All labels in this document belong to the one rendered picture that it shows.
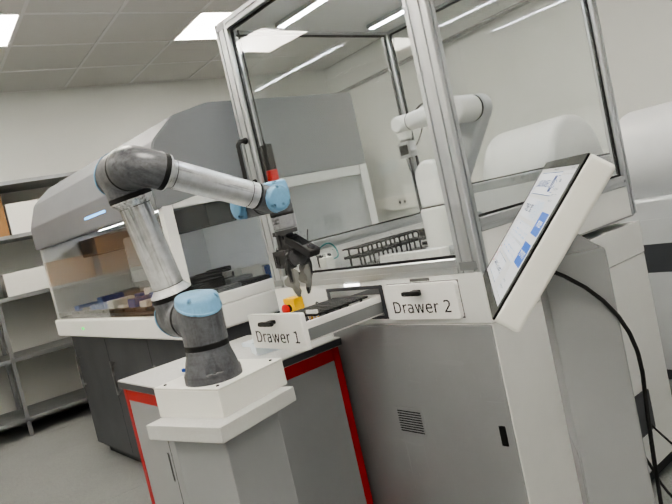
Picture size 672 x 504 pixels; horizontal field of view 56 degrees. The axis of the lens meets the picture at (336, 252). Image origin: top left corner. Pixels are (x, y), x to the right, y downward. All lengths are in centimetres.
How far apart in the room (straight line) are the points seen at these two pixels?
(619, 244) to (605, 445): 119
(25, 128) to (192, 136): 358
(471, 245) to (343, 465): 96
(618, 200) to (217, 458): 162
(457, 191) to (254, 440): 85
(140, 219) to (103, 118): 471
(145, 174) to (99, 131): 476
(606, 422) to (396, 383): 94
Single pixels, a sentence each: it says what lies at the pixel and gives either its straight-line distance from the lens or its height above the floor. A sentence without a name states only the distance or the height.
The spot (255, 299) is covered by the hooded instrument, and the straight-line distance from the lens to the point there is 289.
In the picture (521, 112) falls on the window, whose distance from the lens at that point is 209.
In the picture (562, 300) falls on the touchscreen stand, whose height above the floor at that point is 94.
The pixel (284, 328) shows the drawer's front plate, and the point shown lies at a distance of 194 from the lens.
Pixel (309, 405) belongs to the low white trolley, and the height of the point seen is 58.
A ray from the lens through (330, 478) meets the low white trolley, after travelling 231.
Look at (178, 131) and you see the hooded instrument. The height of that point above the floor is 166.
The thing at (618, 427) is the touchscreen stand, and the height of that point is 67.
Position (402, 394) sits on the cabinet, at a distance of 215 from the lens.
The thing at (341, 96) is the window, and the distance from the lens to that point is 210.
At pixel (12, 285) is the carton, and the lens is 571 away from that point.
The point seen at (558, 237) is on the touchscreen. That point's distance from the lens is 109.
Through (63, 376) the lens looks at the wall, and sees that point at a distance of 619.
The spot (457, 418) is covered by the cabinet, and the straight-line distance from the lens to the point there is 203.
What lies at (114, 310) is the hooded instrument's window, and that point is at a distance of 345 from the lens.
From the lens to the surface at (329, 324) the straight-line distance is 194.
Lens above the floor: 120
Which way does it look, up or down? 4 degrees down
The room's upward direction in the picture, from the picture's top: 13 degrees counter-clockwise
